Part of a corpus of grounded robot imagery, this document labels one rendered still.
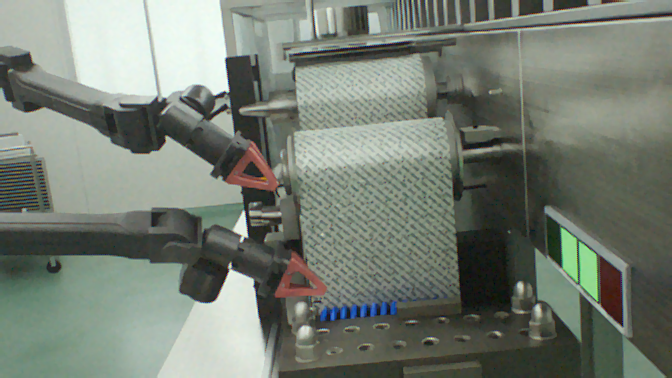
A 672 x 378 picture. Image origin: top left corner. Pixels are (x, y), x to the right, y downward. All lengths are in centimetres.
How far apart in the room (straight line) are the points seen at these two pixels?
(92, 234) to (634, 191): 74
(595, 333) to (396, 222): 46
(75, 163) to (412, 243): 616
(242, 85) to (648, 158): 93
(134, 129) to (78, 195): 606
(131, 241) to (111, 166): 595
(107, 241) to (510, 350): 59
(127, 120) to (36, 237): 22
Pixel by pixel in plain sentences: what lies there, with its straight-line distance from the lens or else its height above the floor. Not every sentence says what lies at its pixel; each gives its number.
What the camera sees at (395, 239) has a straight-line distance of 112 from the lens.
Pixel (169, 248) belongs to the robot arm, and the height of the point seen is 118.
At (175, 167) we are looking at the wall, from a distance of 689.
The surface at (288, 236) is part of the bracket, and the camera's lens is 119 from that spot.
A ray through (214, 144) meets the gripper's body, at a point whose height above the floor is 131.
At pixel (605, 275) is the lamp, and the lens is 76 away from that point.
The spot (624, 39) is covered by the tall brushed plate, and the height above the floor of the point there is 142.
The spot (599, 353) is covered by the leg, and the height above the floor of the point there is 85.
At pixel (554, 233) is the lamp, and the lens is 90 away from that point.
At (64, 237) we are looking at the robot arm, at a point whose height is 121.
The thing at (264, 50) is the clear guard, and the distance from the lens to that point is 212.
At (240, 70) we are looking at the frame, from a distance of 142.
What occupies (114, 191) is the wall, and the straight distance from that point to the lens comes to 708.
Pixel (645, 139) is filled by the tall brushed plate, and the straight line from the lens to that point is 65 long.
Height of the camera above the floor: 145
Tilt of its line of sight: 12 degrees down
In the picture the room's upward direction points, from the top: 6 degrees counter-clockwise
